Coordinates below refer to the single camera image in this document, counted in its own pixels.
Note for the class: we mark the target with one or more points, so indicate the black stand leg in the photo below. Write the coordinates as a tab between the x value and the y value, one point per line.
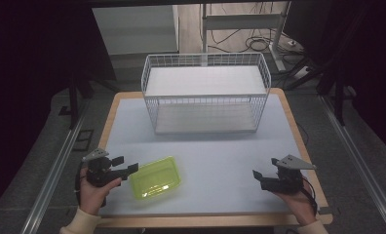
339	94
73	97

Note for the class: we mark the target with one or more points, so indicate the aluminium floor rail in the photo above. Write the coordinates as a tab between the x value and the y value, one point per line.
360	162
54	169

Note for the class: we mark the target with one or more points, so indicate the person's left hand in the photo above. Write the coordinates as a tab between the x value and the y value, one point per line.
93	195

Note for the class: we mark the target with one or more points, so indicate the white cabinet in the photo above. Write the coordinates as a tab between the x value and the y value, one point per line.
135	29

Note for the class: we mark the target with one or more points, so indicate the green plastic tray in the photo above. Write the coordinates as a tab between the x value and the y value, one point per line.
155	178

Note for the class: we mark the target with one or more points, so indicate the person's right hand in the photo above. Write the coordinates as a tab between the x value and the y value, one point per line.
298	203

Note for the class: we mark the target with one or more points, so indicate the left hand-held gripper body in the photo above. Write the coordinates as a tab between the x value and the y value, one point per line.
98	170

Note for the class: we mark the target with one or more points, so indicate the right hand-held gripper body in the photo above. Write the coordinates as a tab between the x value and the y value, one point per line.
287	177

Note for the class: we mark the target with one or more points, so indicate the white metal stand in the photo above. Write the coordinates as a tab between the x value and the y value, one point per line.
246	29

